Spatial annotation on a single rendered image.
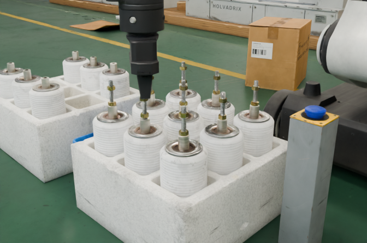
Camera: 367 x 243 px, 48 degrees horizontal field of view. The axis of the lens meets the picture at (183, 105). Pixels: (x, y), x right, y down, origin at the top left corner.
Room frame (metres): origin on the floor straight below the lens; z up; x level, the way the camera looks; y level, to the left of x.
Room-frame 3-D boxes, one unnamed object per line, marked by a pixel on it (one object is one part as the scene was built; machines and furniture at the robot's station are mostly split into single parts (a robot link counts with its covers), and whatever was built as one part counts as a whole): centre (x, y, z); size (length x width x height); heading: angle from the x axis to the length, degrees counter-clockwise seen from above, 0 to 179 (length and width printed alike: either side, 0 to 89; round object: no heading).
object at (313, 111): (0.75, -0.26, 0.32); 0.04 x 0.04 x 0.02
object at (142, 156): (0.82, 0.08, 0.16); 0.10 x 0.10 x 0.18
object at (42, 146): (1.30, 0.39, 0.09); 0.39 x 0.39 x 0.18; 44
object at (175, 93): (1.07, 0.00, 0.25); 0.08 x 0.08 x 0.01
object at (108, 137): (0.90, 0.17, 0.16); 0.10 x 0.10 x 0.18
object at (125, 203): (0.91, 0.00, 0.09); 0.39 x 0.39 x 0.18; 45
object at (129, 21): (0.82, 0.08, 0.45); 0.13 x 0.10 x 0.12; 9
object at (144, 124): (0.82, 0.08, 0.26); 0.02 x 0.02 x 0.03
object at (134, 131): (0.82, 0.08, 0.25); 0.08 x 0.08 x 0.01
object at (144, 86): (0.80, 0.08, 0.36); 0.03 x 0.02 x 0.06; 99
